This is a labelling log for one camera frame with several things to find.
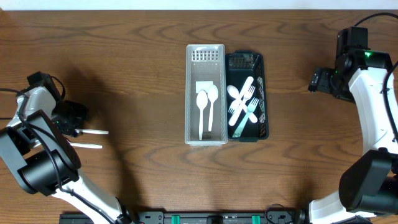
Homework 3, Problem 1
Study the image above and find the white plastic spoon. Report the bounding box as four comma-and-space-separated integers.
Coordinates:
75, 129, 109, 134
226, 85, 257, 123
207, 85, 219, 132
197, 90, 208, 141
70, 142, 103, 149

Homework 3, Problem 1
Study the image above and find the pale green plastic fork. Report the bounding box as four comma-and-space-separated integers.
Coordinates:
233, 98, 259, 138

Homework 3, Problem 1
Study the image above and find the white plastic fork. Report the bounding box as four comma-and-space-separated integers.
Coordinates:
228, 84, 256, 114
228, 77, 255, 126

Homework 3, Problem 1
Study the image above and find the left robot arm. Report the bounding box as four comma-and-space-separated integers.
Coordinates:
1, 85, 133, 223

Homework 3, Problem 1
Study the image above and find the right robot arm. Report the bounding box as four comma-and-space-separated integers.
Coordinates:
308, 49, 397, 223

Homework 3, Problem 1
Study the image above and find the black plastic basket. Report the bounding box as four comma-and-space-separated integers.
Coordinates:
226, 50, 269, 142

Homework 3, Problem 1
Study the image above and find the white label sticker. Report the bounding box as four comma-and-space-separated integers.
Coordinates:
195, 81, 213, 93

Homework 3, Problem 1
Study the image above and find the clear plastic basket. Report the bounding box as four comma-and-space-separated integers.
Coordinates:
185, 44, 228, 146

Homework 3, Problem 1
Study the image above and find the black left cable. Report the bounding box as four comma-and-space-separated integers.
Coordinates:
0, 76, 116, 224

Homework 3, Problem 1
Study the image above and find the black cable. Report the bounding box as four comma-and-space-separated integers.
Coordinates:
354, 12, 398, 144
0, 76, 116, 224

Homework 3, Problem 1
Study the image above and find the black right cable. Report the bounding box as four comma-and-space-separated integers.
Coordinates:
354, 12, 398, 144

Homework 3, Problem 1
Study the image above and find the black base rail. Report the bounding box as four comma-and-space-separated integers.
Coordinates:
58, 208, 371, 224

